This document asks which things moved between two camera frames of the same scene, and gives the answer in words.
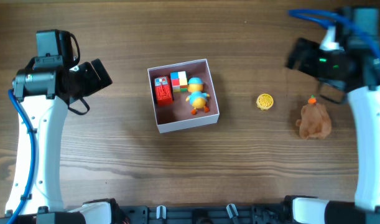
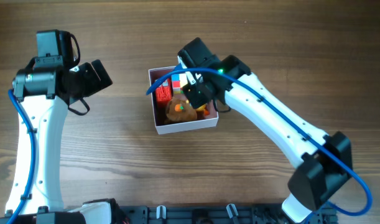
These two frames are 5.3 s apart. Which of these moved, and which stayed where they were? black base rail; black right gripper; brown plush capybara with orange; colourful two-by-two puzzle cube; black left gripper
Moved: brown plush capybara with orange; black right gripper
Stayed: colourful two-by-two puzzle cube; black base rail; black left gripper
